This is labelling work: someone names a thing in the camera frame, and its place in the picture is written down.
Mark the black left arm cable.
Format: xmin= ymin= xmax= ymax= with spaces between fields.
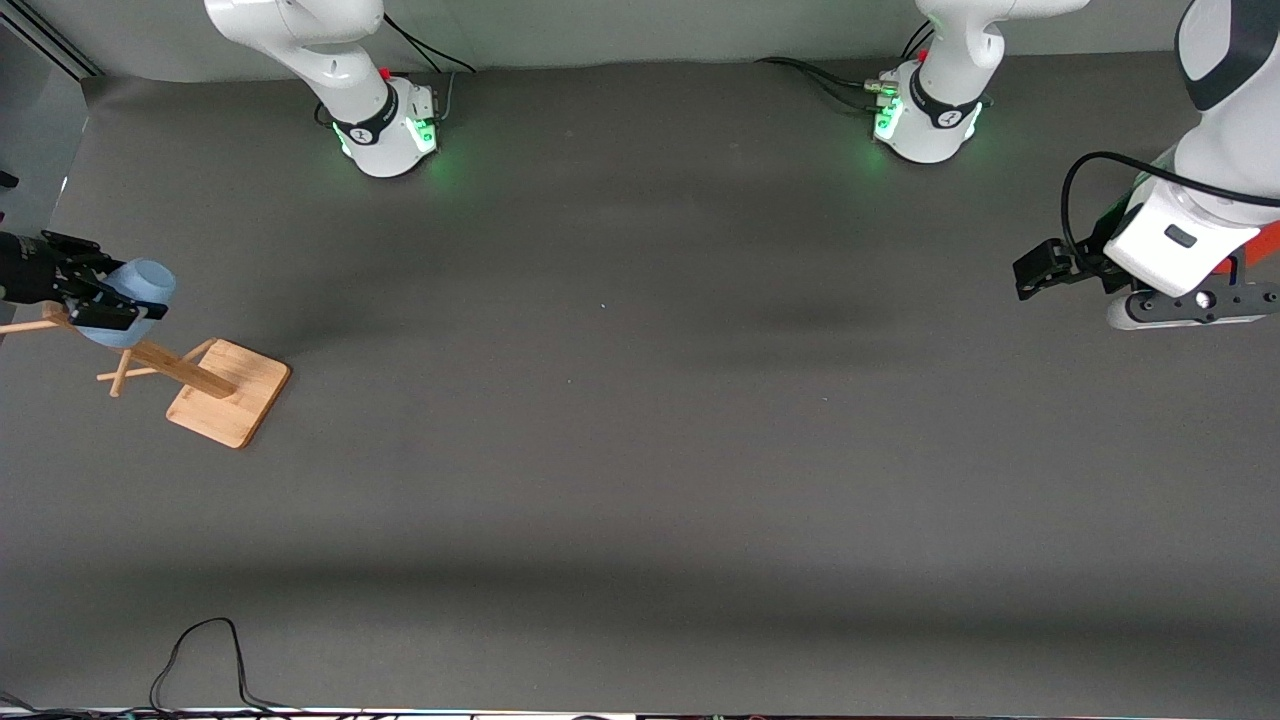
xmin=1062 ymin=152 xmax=1280 ymax=256

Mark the wooden mug tree stand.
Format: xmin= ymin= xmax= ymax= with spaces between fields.
xmin=0 ymin=300 xmax=292 ymax=449

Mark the grey aluminium frame rail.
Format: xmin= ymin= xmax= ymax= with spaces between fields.
xmin=0 ymin=0 xmax=101 ymax=79

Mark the light blue plastic cup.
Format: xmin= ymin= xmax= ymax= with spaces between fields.
xmin=78 ymin=258 xmax=178 ymax=349

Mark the black looped floor cable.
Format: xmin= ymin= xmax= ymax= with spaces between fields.
xmin=150 ymin=617 xmax=301 ymax=713

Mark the black cable along table edge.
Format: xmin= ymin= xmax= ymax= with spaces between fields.
xmin=0 ymin=688 xmax=641 ymax=720

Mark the grey table mat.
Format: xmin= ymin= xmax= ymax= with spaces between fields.
xmin=0 ymin=50 xmax=1280 ymax=716

